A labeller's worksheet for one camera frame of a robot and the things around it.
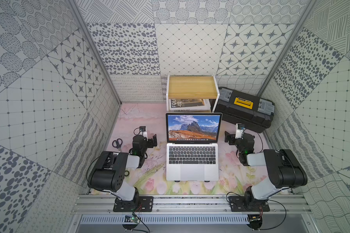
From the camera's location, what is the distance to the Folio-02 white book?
94 cm

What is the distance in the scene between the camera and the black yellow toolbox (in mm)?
939

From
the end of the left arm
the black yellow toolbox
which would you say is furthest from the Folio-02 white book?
the end of the left arm

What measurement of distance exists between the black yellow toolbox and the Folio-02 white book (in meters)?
0.11

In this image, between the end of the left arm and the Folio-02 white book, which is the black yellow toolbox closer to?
the Folio-02 white book
